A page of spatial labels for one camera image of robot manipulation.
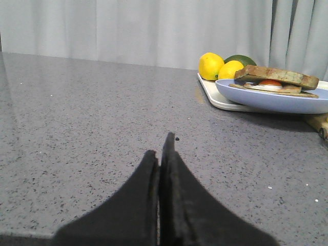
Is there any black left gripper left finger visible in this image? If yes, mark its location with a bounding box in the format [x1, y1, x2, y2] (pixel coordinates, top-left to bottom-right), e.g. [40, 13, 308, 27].
[52, 150, 159, 245]

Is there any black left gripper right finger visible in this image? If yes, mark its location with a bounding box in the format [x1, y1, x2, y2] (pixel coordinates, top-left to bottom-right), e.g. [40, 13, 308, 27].
[159, 132, 278, 245]

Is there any light blue plate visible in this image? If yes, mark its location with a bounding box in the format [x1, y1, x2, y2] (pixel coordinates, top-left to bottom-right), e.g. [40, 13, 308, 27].
[215, 78, 328, 115]

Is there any fried egg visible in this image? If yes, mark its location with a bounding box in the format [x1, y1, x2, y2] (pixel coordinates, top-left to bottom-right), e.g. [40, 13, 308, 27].
[243, 79, 301, 93]

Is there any bread slice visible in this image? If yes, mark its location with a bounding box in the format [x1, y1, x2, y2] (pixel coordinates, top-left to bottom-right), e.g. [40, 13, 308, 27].
[234, 65, 319, 90]
[229, 84, 319, 98]

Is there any white tray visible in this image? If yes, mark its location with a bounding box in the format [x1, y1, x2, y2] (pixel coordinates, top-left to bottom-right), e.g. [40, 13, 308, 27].
[197, 72, 328, 113]

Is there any front yellow lemon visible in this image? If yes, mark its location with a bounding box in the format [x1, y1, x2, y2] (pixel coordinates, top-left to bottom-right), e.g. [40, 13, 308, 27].
[218, 60, 244, 79]

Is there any yellow lemon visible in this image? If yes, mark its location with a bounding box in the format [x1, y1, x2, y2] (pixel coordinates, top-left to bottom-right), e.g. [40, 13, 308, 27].
[198, 52, 224, 81]
[218, 60, 244, 79]

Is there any left yellow lemon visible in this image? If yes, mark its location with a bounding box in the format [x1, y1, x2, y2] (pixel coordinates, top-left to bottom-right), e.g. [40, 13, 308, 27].
[198, 52, 224, 81]

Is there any wooden cutting board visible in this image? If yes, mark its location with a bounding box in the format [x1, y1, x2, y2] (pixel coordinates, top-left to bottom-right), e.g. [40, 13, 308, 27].
[304, 113, 327, 132]

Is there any green lime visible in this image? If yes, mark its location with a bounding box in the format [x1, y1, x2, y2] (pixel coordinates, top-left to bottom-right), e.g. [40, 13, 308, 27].
[224, 54, 257, 66]

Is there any grey curtain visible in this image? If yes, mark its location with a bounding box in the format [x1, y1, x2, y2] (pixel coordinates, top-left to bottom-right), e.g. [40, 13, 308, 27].
[1, 1, 327, 80]

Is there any metal cutting board handle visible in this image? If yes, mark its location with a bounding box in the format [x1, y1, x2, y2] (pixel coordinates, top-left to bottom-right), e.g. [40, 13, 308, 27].
[318, 123, 328, 149]

